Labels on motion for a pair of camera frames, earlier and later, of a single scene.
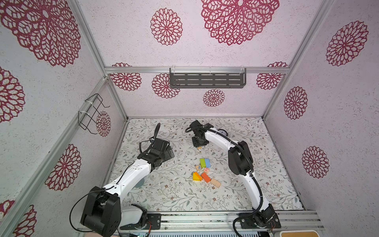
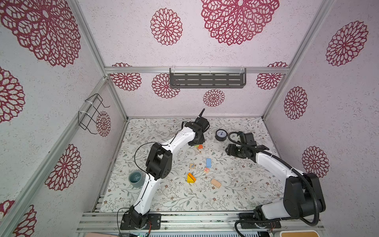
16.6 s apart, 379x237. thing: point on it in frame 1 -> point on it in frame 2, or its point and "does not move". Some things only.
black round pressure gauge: x=223 y=132 does not move
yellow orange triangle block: x=196 y=177 -> x=190 y=178
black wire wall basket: x=87 y=119 does not move
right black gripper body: x=196 y=142 -> x=238 y=151
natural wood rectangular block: x=215 y=182 does not move
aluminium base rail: x=229 y=221 does not move
